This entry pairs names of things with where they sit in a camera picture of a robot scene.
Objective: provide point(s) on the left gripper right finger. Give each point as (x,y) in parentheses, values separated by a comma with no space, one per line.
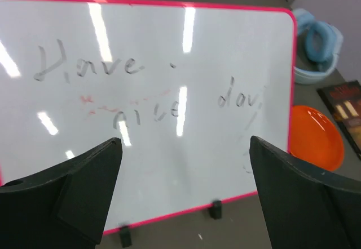
(304,206)

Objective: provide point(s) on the black whiteboard foot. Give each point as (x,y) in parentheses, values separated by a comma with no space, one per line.
(215,210)
(125,236)

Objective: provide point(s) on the orange plate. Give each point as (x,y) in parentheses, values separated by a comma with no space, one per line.
(315,139)

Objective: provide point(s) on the dark cover paperback book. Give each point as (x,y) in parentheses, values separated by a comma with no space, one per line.
(343,102)

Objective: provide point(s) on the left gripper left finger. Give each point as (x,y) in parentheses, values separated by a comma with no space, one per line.
(64,206)

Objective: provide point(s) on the right black whiteboard foot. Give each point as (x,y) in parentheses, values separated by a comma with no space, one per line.
(215,210)

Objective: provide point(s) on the light blue headphones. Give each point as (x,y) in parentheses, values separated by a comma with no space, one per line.
(322,46)

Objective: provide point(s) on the pink framed whiteboard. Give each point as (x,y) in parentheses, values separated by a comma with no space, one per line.
(184,85)

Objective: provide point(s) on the left black whiteboard foot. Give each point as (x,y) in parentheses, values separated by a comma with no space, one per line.
(125,236)

